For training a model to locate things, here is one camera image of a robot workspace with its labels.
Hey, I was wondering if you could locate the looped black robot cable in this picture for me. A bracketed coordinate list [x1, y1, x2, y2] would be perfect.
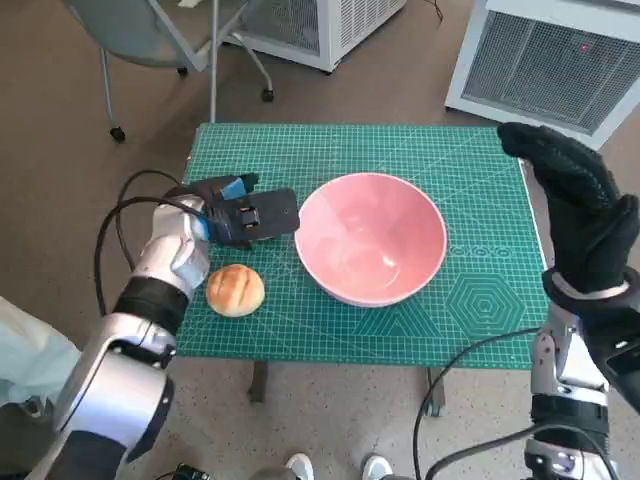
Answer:
[424, 423, 621, 480]

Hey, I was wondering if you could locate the person's leg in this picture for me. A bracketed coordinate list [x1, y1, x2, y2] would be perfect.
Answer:
[0, 295, 81, 406]

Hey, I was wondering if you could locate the small black device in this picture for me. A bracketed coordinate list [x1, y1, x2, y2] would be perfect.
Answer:
[172, 463, 211, 480]

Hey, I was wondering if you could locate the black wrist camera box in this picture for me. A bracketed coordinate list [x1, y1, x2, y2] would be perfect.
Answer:
[597, 334, 640, 416]
[207, 188, 302, 246]

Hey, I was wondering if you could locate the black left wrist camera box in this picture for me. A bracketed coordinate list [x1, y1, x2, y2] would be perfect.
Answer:
[207, 188, 302, 246]

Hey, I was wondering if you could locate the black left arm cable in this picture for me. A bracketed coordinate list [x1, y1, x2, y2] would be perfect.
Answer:
[94, 169, 194, 317]

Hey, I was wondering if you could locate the large white vented cabinet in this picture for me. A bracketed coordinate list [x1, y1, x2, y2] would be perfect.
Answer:
[443, 0, 640, 151]

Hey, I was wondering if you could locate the grey office chair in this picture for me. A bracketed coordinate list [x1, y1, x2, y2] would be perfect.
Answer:
[62, 0, 276, 144]

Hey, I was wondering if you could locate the pink bowl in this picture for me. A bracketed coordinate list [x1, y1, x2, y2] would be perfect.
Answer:
[293, 172, 449, 309]

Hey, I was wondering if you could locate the long black robot cable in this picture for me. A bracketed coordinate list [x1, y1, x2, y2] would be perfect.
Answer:
[412, 327, 544, 480]

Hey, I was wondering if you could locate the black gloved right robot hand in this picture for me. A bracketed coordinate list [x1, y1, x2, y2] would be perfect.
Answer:
[497, 121, 640, 296]

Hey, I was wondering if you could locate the round toy bread bun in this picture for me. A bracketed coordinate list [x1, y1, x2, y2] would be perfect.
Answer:
[206, 264, 266, 318]

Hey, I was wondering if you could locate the thin grey metal pole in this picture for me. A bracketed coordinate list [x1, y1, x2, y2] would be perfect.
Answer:
[207, 0, 221, 124]

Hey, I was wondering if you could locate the green cutting mat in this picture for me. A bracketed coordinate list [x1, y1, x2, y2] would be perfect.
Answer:
[172, 123, 551, 370]

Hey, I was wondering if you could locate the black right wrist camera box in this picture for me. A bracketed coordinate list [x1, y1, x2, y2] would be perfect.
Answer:
[597, 334, 640, 416]

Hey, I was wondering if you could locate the dark metal table leg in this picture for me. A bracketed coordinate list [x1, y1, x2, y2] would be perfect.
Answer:
[424, 367, 446, 417]
[248, 360, 269, 404]

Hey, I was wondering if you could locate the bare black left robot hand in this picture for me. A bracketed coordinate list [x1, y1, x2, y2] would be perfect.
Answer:
[187, 172, 261, 201]

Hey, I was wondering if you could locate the white shoe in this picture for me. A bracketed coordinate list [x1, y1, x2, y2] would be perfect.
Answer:
[362, 453, 394, 480]
[285, 452, 316, 480]

